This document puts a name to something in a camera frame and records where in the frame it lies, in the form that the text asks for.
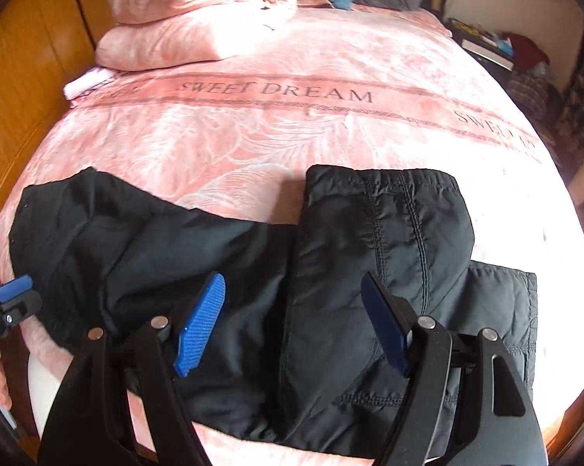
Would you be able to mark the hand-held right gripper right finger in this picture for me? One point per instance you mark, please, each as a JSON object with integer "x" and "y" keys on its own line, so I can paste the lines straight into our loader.
{"x": 385, "y": 330}

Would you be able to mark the black quilted jacket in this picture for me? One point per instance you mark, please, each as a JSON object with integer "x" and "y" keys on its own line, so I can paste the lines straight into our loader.
{"x": 321, "y": 252}

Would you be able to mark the folded pink quilt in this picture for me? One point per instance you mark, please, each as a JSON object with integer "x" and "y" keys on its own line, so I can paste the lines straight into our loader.
{"x": 190, "y": 14}

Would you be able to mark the plaid cloth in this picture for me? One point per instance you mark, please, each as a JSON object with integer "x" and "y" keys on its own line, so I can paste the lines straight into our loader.
{"x": 532, "y": 94}

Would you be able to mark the wooden wardrobe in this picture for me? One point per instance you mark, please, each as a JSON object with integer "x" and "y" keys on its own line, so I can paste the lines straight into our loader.
{"x": 25, "y": 87}

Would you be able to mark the pink printed bed blanket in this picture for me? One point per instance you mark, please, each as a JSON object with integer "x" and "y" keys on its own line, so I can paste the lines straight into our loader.
{"x": 321, "y": 131}

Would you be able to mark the white striped cloth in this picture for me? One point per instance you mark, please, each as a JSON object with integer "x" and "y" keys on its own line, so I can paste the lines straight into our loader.
{"x": 89, "y": 82}

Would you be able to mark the dark bedside table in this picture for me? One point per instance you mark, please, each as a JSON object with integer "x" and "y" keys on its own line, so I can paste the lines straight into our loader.
{"x": 486, "y": 48}

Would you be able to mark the red cloth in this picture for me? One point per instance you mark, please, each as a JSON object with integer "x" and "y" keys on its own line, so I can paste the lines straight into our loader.
{"x": 527, "y": 48}

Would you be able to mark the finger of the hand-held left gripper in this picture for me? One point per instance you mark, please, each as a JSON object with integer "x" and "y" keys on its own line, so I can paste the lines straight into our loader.
{"x": 22, "y": 307}
{"x": 13, "y": 287}

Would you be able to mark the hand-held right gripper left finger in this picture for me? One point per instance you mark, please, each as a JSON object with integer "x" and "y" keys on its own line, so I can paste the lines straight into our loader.
{"x": 200, "y": 323}

